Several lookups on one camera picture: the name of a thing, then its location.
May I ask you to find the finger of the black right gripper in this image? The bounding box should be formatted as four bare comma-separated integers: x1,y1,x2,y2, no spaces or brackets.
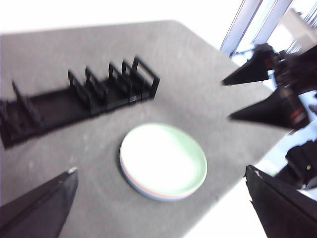
221,46,270,87
228,91,294,130

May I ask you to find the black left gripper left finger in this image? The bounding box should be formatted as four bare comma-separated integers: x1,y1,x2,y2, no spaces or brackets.
0,167,79,238

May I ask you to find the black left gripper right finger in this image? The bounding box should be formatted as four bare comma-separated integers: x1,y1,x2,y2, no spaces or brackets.
244,165,317,238

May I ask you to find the blue plate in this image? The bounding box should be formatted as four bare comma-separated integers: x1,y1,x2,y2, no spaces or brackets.
120,161,196,202

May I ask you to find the pink plate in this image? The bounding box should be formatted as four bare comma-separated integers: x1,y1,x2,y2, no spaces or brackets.
119,153,199,199

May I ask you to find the pale green plate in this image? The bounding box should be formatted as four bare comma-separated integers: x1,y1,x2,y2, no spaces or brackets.
119,123,208,196

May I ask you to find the black plate rack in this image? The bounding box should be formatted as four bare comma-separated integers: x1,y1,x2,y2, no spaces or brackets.
0,56,160,149

